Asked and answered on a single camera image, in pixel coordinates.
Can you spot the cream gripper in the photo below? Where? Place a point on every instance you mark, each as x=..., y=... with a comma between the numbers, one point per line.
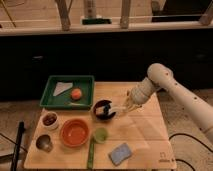
x=129, y=105

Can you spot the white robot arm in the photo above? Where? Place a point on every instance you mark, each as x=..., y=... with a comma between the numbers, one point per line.
x=160, y=77

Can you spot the green plastic cup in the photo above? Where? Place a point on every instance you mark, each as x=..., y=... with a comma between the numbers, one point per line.
x=100, y=135

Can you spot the metal cup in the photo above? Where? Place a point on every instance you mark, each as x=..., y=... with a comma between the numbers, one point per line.
x=44, y=143

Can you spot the dark bowl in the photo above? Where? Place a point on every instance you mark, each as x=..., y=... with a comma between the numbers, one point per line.
x=103, y=117

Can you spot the brown bread slice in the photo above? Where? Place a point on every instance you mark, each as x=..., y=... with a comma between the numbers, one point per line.
x=99, y=110

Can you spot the blue sponge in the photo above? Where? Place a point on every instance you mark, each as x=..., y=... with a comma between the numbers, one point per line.
x=119, y=154

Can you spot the orange ball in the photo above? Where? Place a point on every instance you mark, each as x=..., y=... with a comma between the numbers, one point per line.
x=76, y=94

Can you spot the orange bowl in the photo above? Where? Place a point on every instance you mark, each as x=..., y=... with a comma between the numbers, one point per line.
x=74, y=133

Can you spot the green plastic tray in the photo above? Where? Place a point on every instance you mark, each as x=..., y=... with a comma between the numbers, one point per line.
x=64, y=101

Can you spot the white paper piece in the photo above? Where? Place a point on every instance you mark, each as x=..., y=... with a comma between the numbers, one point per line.
x=61, y=87

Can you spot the green stick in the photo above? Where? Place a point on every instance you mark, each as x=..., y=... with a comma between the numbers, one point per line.
x=90, y=154

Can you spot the green block on shelf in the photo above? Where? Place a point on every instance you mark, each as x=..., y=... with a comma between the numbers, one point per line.
x=96, y=21

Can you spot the black pole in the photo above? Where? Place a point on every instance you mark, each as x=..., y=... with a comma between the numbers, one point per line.
x=15, y=156

